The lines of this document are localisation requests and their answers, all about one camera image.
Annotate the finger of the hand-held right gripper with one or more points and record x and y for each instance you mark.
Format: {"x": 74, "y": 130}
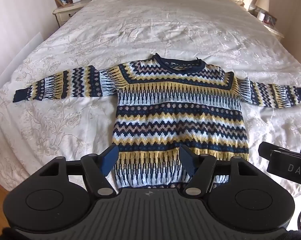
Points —
{"x": 265, "y": 148}

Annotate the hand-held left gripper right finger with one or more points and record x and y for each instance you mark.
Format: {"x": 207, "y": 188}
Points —
{"x": 188, "y": 162}

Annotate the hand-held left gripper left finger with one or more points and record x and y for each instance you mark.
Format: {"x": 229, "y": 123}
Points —
{"x": 110, "y": 160}

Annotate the navy yellow patterned knit sweater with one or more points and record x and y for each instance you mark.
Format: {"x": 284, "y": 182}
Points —
{"x": 175, "y": 120}

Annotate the cream wooden nightstand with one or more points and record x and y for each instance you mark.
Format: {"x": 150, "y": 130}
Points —
{"x": 66, "y": 13}
{"x": 275, "y": 31}

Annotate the white cup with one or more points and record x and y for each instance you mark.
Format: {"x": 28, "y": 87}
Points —
{"x": 261, "y": 15}

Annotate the beige shade table lamp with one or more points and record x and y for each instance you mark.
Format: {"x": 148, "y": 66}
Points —
{"x": 262, "y": 1}

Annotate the wooden photo frame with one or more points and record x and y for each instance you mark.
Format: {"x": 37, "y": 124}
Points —
{"x": 62, "y": 0}

